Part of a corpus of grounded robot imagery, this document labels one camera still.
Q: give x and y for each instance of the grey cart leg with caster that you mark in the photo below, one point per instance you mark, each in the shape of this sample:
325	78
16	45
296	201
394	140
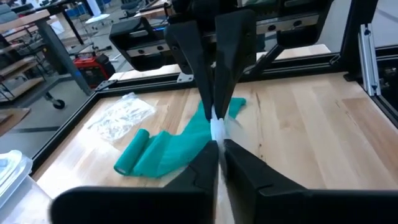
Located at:
62	59

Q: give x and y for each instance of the crumpled clear plastic bag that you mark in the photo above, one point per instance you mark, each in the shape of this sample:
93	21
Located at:
121	116

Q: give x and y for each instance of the clear plastic storage box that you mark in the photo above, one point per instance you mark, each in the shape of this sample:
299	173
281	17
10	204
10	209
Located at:
12	174

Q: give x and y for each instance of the red and black crate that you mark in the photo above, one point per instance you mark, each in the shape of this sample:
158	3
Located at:
90	67

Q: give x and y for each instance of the teal elastic bandage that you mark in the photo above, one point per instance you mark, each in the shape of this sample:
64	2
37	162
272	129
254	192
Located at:
174	149

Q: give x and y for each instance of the brown wooden board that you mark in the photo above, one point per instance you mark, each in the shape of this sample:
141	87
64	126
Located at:
12	119

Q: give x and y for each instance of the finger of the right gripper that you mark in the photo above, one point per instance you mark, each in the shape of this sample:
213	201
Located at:
192	56
233	56

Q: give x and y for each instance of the wooden cart top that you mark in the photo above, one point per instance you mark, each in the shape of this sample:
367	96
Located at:
25	19

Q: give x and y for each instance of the silver mounting plate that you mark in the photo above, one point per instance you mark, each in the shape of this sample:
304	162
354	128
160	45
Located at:
185	77

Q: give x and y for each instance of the small white table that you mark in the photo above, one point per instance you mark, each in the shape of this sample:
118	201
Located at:
98	18

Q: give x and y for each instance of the silver aluminium post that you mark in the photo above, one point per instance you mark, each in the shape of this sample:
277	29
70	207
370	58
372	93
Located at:
370	62

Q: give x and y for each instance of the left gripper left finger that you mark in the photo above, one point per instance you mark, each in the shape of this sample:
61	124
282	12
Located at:
186	193

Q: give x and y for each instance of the wooden shelf rack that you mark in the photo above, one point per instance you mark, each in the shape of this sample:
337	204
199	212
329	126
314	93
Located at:
18	67

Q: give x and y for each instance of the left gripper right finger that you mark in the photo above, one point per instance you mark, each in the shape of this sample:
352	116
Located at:
255	189

